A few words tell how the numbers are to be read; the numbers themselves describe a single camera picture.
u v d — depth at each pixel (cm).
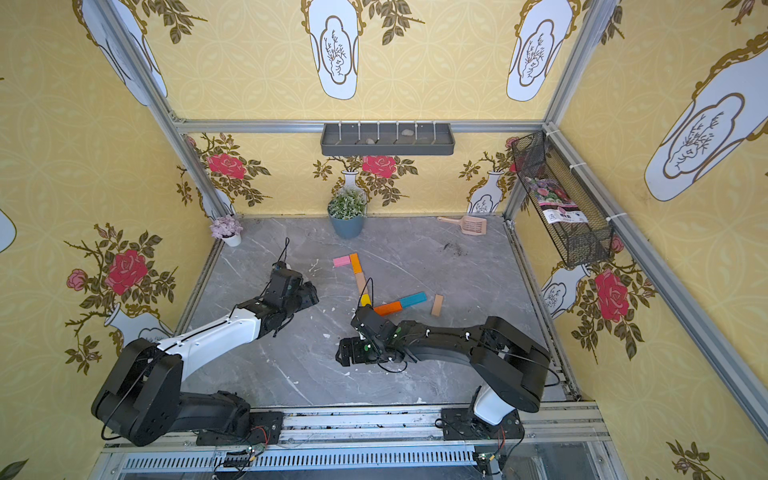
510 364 44
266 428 73
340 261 106
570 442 76
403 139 92
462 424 73
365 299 98
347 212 104
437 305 95
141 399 42
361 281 101
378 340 65
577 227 87
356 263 106
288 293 70
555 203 77
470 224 120
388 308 96
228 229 104
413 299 97
